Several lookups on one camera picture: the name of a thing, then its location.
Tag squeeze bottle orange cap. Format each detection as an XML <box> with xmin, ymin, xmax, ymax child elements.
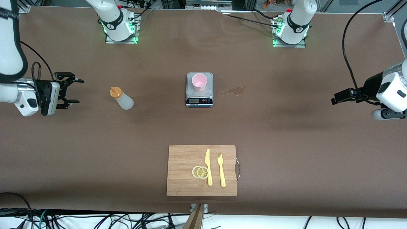
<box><xmin>110</xmin><ymin>87</ymin><xmax>134</xmax><ymax>110</ymax></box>

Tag pink plastic cup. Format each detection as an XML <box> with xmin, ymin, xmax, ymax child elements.
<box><xmin>191</xmin><ymin>73</ymin><xmax>208</xmax><ymax>92</ymax></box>

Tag silver digital kitchen scale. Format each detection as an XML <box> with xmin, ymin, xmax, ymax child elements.
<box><xmin>186</xmin><ymin>72</ymin><xmax>214</xmax><ymax>108</ymax></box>

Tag wooden cutting board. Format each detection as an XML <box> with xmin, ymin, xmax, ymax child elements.
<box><xmin>166</xmin><ymin>145</ymin><xmax>241</xmax><ymax>197</ymax></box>

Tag yellow plastic fork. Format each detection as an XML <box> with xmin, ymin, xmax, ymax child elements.
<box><xmin>217</xmin><ymin>153</ymin><xmax>226</xmax><ymax>188</ymax></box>

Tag yellow plastic knife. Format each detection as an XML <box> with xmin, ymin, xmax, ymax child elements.
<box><xmin>205</xmin><ymin>149</ymin><xmax>213</xmax><ymax>186</ymax></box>

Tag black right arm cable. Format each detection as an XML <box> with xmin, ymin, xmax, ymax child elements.
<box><xmin>20</xmin><ymin>41</ymin><xmax>54</xmax><ymax>83</ymax></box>

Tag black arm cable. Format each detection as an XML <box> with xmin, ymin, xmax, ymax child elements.
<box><xmin>342</xmin><ymin>0</ymin><xmax>383</xmax><ymax>96</ymax></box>
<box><xmin>20</xmin><ymin>41</ymin><xmax>54</xmax><ymax>83</ymax></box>

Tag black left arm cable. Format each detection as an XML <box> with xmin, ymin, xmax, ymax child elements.
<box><xmin>342</xmin><ymin>0</ymin><xmax>383</xmax><ymax>96</ymax></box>

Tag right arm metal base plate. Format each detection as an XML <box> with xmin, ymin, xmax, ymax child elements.
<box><xmin>105</xmin><ymin>13</ymin><xmax>139</xmax><ymax>44</ymax></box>

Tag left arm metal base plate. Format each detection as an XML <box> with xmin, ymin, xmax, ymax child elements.
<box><xmin>272</xmin><ymin>16</ymin><xmax>306</xmax><ymax>48</ymax></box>

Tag aluminium frame corner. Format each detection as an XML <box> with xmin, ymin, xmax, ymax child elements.
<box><xmin>383</xmin><ymin>0</ymin><xmax>407</xmax><ymax>23</ymax></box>

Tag black table cable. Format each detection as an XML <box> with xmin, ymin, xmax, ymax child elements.
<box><xmin>253</xmin><ymin>9</ymin><xmax>280</xmax><ymax>21</ymax></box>
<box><xmin>224</xmin><ymin>13</ymin><xmax>277</xmax><ymax>28</ymax></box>

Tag teal floor cable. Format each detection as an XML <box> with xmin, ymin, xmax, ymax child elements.
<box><xmin>38</xmin><ymin>210</ymin><xmax>48</xmax><ymax>229</ymax></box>

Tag wooden post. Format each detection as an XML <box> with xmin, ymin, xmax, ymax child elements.
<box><xmin>183</xmin><ymin>204</ymin><xmax>205</xmax><ymax>229</ymax></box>

